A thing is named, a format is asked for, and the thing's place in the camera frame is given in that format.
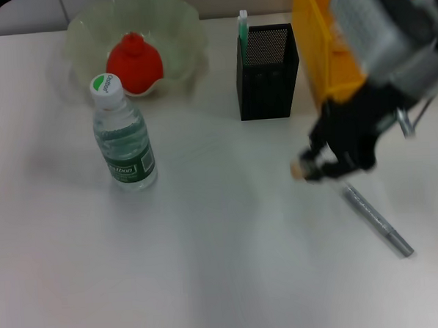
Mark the red pomegranate toy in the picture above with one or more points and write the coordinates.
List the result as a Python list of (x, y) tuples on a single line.
[(135, 65)]

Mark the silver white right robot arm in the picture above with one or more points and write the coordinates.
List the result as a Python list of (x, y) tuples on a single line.
[(381, 34)]

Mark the mint green utility knife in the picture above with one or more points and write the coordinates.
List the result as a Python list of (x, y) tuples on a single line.
[(243, 30)]

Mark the clear green-label water bottle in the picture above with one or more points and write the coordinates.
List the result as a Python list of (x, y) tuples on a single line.
[(124, 147)]

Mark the pale green glass fruit bowl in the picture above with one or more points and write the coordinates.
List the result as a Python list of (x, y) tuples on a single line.
[(183, 41)]

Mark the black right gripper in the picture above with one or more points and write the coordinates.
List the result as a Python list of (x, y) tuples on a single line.
[(353, 127)]

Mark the beige eraser with barcode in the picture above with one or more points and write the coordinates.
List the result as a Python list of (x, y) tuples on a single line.
[(298, 171)]

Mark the black mesh pen holder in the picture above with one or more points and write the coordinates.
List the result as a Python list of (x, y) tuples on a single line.
[(266, 80)]

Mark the grey pen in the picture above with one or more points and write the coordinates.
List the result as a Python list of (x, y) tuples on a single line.
[(376, 218)]

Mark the yellow plastic bin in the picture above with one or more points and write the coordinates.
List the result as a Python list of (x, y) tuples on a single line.
[(311, 38)]

